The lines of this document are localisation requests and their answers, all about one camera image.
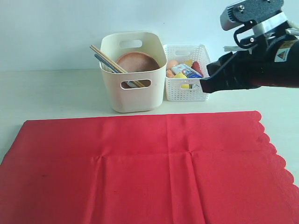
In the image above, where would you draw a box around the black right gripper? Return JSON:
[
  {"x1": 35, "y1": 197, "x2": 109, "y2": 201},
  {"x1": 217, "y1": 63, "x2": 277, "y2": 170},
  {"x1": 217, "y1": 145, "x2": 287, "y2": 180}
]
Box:
[{"x1": 200, "y1": 35, "x2": 299, "y2": 93}]

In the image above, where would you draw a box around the orange carrot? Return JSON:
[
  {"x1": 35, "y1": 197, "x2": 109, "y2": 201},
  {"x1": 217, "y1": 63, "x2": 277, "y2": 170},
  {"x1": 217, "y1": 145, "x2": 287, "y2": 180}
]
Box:
[{"x1": 192, "y1": 61, "x2": 204, "y2": 77}]

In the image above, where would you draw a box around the small blue milk carton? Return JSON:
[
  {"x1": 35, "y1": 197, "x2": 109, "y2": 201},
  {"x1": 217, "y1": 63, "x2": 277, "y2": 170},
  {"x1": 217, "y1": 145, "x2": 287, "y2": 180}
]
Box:
[{"x1": 171, "y1": 63, "x2": 203, "y2": 78}]

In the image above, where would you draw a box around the yellow cheese wedge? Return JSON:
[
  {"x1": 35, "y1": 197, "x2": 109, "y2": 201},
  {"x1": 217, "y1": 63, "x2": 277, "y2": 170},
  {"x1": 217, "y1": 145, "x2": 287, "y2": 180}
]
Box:
[{"x1": 184, "y1": 59, "x2": 193, "y2": 68}]

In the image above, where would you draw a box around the yellow lemon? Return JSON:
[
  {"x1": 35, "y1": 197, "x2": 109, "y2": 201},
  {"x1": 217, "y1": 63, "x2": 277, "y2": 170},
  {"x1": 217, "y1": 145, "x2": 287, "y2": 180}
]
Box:
[{"x1": 173, "y1": 73, "x2": 187, "y2": 79}]

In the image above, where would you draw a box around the brown egg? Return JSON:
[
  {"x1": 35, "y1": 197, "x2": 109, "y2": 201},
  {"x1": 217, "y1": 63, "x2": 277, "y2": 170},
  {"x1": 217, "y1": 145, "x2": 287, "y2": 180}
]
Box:
[{"x1": 167, "y1": 60, "x2": 179, "y2": 70}]

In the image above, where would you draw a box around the orange fried chicken piece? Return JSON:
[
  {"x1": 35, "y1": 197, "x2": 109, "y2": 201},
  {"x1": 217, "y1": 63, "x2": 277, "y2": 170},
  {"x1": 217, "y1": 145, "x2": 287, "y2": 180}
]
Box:
[{"x1": 166, "y1": 69, "x2": 175, "y2": 78}]

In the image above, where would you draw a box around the brown wooden plate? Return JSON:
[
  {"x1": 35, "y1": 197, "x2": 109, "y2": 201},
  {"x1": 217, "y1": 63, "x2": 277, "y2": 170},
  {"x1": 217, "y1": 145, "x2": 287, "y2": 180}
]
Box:
[{"x1": 116, "y1": 51, "x2": 160, "y2": 73}]

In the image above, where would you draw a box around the red paper table mat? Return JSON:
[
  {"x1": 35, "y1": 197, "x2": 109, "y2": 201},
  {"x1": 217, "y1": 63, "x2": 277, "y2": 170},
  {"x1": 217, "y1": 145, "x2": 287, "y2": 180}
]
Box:
[{"x1": 0, "y1": 111, "x2": 299, "y2": 224}]

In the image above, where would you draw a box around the silver table knife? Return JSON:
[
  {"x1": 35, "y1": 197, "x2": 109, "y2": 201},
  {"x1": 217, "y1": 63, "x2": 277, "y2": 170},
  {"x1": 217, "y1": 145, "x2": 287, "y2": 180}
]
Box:
[{"x1": 94, "y1": 54, "x2": 140, "y2": 89}]

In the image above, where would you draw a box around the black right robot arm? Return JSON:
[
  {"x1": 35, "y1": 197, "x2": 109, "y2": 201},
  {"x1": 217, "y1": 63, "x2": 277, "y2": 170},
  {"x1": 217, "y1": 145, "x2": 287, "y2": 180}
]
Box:
[{"x1": 200, "y1": 21, "x2": 299, "y2": 93}]

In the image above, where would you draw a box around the white perforated plastic basket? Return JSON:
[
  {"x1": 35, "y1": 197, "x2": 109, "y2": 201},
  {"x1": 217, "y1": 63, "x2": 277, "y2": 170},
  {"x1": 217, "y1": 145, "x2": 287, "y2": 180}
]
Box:
[{"x1": 164, "y1": 44, "x2": 210, "y2": 102}]

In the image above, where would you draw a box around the cream plastic bin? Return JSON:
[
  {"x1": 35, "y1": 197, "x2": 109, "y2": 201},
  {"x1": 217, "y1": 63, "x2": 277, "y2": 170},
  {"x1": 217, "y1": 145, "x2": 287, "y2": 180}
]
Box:
[{"x1": 100, "y1": 32, "x2": 167, "y2": 113}]

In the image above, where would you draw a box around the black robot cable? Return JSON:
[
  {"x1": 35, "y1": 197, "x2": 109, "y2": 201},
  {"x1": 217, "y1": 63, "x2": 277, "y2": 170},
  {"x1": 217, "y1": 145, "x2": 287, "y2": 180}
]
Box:
[{"x1": 233, "y1": 23, "x2": 255, "y2": 49}]

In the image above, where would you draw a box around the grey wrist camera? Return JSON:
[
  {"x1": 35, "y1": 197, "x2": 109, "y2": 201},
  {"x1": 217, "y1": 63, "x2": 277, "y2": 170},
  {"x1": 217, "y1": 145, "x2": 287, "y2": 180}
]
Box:
[{"x1": 220, "y1": 0, "x2": 288, "y2": 37}]

